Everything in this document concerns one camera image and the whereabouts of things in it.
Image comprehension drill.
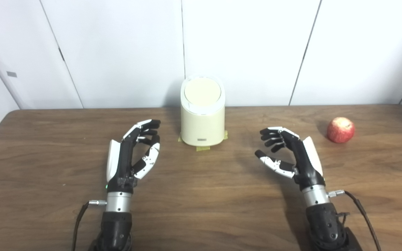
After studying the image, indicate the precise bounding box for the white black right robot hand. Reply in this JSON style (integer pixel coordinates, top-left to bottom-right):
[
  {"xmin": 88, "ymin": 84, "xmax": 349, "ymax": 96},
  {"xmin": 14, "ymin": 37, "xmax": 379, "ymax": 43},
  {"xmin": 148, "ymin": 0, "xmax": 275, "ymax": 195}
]
[{"xmin": 255, "ymin": 127, "xmax": 326, "ymax": 191}]

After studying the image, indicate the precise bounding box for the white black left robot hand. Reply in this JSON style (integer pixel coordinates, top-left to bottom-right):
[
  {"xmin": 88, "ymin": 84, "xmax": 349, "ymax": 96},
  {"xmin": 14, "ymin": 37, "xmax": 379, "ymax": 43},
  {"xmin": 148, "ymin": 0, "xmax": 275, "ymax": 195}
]
[{"xmin": 106, "ymin": 119, "xmax": 161, "ymax": 194}]

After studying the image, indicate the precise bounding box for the red apple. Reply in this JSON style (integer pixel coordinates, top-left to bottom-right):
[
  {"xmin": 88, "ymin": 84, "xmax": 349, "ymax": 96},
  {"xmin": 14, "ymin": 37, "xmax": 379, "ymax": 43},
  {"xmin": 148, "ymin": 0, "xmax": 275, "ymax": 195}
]
[{"xmin": 327, "ymin": 117, "xmax": 356, "ymax": 144}]

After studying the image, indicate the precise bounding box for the round cream bin lid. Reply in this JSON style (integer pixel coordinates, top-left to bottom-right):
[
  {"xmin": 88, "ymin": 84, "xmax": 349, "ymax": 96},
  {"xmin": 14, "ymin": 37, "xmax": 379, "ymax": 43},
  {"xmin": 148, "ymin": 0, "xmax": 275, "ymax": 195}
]
[{"xmin": 184, "ymin": 77, "xmax": 222, "ymax": 106}]

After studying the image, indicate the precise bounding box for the cream-colored bin body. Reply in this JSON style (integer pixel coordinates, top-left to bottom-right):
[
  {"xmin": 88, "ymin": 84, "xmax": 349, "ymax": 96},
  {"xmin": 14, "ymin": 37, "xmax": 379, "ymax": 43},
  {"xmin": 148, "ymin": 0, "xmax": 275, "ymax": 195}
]
[{"xmin": 180, "ymin": 75, "xmax": 226, "ymax": 147}]

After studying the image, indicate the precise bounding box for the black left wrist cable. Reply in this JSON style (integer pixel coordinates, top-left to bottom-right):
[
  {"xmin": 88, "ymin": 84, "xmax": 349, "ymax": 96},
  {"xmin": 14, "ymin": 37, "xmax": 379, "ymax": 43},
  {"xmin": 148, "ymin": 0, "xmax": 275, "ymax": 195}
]
[{"xmin": 72, "ymin": 200, "xmax": 107, "ymax": 251}]

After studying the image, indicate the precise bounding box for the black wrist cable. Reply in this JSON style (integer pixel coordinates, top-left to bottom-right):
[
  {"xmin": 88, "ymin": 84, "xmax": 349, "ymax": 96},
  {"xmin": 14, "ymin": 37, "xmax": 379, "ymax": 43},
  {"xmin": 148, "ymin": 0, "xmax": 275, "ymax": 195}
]
[
  {"xmin": 72, "ymin": 200, "xmax": 107, "ymax": 251},
  {"xmin": 328, "ymin": 190, "xmax": 382, "ymax": 251}
]

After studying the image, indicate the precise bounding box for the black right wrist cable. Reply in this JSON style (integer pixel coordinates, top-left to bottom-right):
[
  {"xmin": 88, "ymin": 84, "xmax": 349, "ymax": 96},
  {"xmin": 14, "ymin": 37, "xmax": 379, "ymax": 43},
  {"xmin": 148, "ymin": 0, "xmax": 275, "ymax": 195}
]
[{"xmin": 328, "ymin": 190, "xmax": 382, "ymax": 251}]

